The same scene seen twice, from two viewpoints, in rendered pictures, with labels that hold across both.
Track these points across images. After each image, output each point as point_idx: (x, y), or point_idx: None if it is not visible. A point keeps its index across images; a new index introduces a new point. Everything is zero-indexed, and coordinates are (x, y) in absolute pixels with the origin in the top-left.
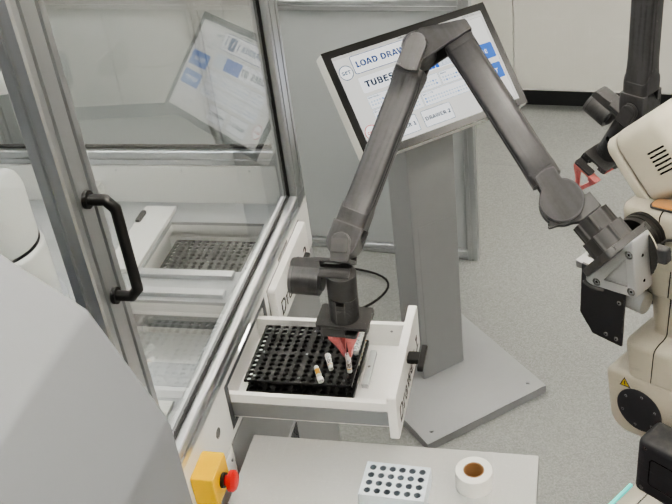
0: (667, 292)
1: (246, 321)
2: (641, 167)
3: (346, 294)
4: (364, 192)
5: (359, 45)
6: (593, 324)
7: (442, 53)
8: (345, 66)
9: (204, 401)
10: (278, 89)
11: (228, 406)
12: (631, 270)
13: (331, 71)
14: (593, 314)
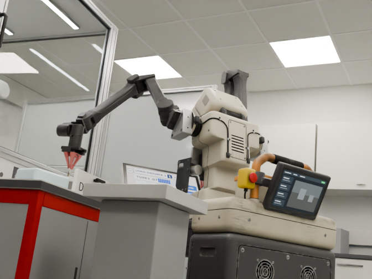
0: (206, 163)
1: (37, 168)
2: (200, 108)
3: (76, 130)
4: (99, 107)
5: (139, 166)
6: (179, 189)
7: (146, 89)
8: (130, 169)
9: (2, 149)
10: (94, 134)
11: (11, 176)
12: (182, 119)
13: (124, 168)
14: (179, 183)
